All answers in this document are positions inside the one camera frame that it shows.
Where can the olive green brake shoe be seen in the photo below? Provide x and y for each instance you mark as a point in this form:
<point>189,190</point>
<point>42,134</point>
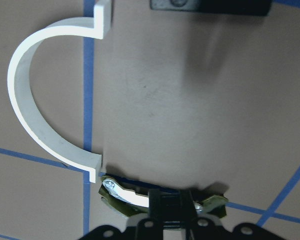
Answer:
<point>131,197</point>

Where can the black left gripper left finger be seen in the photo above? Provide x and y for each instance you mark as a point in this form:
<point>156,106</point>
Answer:
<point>155,207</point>

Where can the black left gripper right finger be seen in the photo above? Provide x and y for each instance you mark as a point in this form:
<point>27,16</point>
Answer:
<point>187,207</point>

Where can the small black flat part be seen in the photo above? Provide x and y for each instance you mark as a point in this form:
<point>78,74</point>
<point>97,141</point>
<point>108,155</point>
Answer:
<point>232,7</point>

